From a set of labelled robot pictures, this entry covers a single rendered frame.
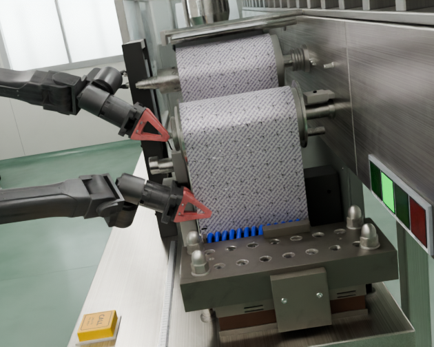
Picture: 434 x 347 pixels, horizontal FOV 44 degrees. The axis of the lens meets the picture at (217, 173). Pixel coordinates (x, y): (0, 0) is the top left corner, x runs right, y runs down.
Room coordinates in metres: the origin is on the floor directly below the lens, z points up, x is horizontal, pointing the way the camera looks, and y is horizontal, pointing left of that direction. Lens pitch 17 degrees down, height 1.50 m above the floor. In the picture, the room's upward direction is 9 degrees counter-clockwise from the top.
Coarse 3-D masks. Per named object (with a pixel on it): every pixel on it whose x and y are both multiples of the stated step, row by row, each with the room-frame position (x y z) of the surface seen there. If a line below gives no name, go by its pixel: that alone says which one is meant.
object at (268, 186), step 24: (192, 168) 1.08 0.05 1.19; (216, 168) 1.08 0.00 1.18; (240, 168) 1.08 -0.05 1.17; (264, 168) 1.08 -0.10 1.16; (288, 168) 1.08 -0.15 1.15; (216, 192) 1.08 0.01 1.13; (240, 192) 1.08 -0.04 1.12; (264, 192) 1.08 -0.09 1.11; (288, 192) 1.08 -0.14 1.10; (216, 216) 1.08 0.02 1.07; (240, 216) 1.08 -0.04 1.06; (264, 216) 1.08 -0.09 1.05; (288, 216) 1.08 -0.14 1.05
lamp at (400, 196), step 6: (396, 186) 0.74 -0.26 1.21; (396, 192) 0.74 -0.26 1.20; (402, 192) 0.71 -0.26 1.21; (396, 198) 0.74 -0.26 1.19; (402, 198) 0.72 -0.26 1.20; (396, 204) 0.74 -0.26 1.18; (402, 204) 0.72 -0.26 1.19; (396, 210) 0.75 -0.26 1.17; (402, 210) 0.72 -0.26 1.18; (402, 216) 0.72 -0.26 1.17; (408, 216) 0.70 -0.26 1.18; (408, 222) 0.70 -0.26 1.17
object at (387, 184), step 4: (384, 176) 0.79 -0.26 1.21; (384, 180) 0.79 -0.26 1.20; (388, 180) 0.78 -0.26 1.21; (384, 184) 0.79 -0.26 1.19; (388, 184) 0.78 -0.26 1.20; (392, 184) 0.76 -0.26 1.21; (384, 188) 0.79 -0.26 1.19; (388, 188) 0.78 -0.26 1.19; (392, 188) 0.76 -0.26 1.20; (384, 192) 0.80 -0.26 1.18; (388, 192) 0.78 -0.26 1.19; (392, 192) 0.76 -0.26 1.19; (384, 196) 0.80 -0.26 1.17; (388, 196) 0.78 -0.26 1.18; (392, 196) 0.76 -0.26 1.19; (384, 200) 0.80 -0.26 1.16; (388, 200) 0.78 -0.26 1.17; (392, 200) 0.76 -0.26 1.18; (388, 204) 0.78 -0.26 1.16; (392, 204) 0.76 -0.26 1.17; (392, 208) 0.76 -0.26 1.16
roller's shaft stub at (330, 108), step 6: (324, 102) 1.14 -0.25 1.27; (330, 102) 1.13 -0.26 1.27; (306, 108) 1.13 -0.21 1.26; (312, 108) 1.13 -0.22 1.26; (318, 108) 1.13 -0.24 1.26; (324, 108) 1.13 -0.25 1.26; (330, 108) 1.12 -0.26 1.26; (306, 114) 1.13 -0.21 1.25; (312, 114) 1.13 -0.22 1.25; (318, 114) 1.13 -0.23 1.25; (324, 114) 1.13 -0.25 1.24; (330, 114) 1.12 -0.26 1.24
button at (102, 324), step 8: (104, 312) 1.02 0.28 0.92; (112, 312) 1.01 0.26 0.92; (88, 320) 0.99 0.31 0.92; (96, 320) 0.99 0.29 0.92; (104, 320) 0.98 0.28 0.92; (112, 320) 0.98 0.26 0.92; (80, 328) 0.97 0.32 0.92; (88, 328) 0.96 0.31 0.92; (96, 328) 0.96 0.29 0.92; (104, 328) 0.96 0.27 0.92; (112, 328) 0.96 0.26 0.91; (80, 336) 0.96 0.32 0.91; (88, 336) 0.95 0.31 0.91; (96, 336) 0.95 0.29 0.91; (104, 336) 0.95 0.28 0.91; (112, 336) 0.95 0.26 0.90
